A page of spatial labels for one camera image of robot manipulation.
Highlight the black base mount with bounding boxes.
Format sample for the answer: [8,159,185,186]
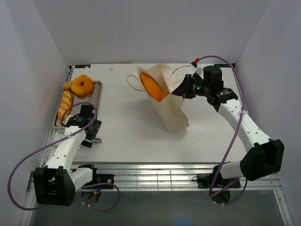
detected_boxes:
[96,174,115,190]
[191,173,241,188]

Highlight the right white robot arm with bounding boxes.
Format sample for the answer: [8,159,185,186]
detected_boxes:
[172,65,285,187]

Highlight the metal tongs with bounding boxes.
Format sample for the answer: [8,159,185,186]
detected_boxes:
[81,137,103,145]

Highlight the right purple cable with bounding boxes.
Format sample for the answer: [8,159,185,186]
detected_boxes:
[198,55,246,198]

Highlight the aluminium frame rail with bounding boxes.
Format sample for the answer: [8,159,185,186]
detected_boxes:
[28,162,283,193]

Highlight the striped baguette bread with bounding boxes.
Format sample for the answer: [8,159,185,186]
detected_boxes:
[57,90,73,121]

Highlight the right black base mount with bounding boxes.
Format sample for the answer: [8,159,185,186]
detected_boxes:
[191,173,241,188]

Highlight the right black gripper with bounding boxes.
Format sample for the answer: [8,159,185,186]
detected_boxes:
[171,74,210,99]

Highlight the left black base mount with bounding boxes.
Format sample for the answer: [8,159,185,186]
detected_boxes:
[96,174,115,190]

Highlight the beige paper bag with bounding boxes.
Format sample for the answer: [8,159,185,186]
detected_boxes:
[133,63,189,132]

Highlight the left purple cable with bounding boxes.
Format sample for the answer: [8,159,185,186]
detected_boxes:
[7,102,98,210]

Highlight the orange ring bread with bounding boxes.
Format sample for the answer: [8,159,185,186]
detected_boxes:
[71,74,93,96]

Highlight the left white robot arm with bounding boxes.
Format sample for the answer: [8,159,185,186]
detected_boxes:
[33,102,102,206]

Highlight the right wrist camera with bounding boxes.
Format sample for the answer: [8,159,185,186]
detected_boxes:
[190,57,203,76]

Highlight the small round bun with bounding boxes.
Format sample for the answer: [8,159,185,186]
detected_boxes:
[63,81,72,90]

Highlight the long orange bread loaf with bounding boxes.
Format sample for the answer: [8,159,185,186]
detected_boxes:
[140,73,169,102]

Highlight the metal tray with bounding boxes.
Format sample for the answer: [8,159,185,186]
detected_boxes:
[52,81,103,129]

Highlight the purple cable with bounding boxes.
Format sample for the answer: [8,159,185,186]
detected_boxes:
[198,55,246,198]
[7,102,98,210]

